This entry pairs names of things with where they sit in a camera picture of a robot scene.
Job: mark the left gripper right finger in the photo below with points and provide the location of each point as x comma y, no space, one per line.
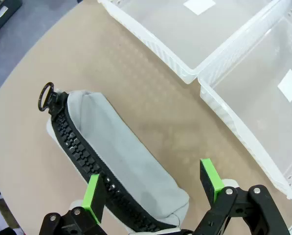
213,178

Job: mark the grey zippered pencil case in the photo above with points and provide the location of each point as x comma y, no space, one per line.
126,156

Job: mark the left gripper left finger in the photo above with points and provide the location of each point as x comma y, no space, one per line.
92,195

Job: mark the dark grey storage bin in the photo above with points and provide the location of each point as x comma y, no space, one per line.
4,12

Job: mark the white perforated plastic basket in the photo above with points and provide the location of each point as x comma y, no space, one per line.
175,31
258,102

